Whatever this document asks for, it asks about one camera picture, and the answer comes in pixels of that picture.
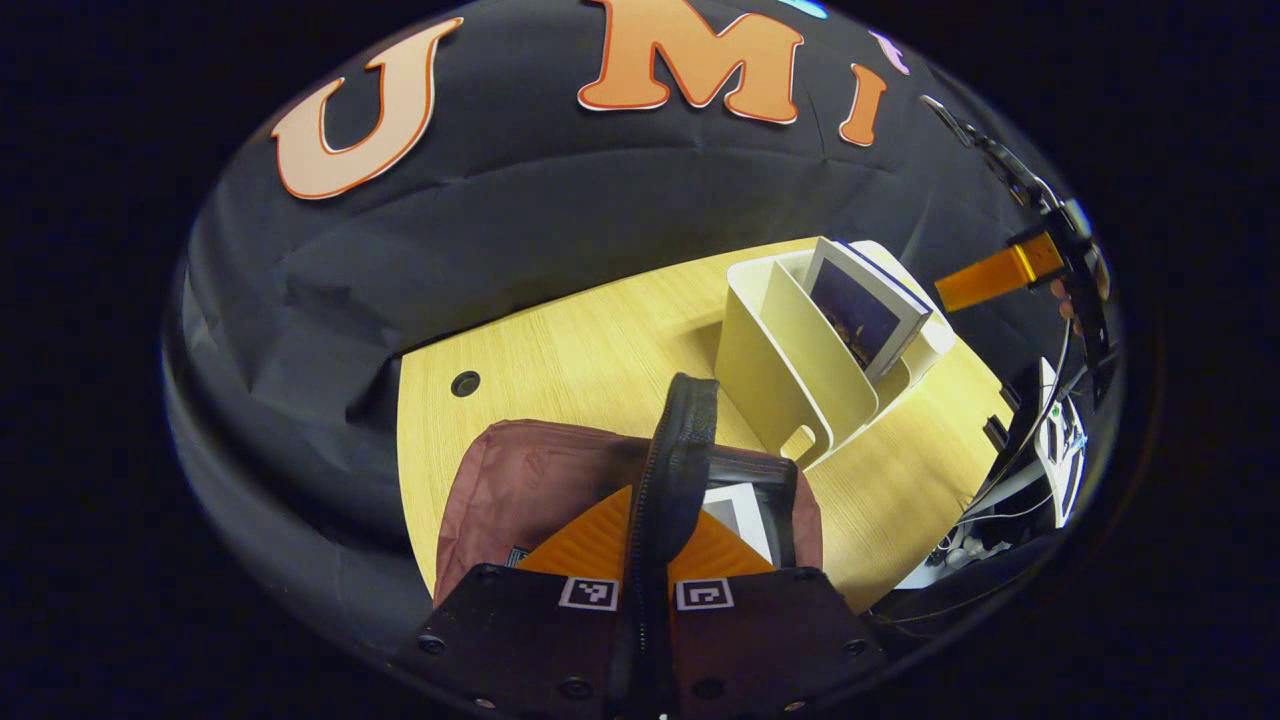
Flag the tangle of white cables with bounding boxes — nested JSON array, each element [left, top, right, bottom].
[[900, 470, 1061, 601]]

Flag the maroon schoolbag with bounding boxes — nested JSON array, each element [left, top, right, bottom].
[[433, 372, 825, 641]]

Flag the white plastic bookshelf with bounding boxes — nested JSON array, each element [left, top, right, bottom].
[[715, 238, 958, 471]]

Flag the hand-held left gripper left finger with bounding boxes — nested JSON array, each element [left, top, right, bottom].
[[398, 484, 638, 720]]

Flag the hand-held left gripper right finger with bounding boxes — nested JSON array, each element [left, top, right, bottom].
[[665, 508, 888, 720]]

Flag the blue cover book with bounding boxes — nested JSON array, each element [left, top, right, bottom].
[[803, 237, 934, 384]]

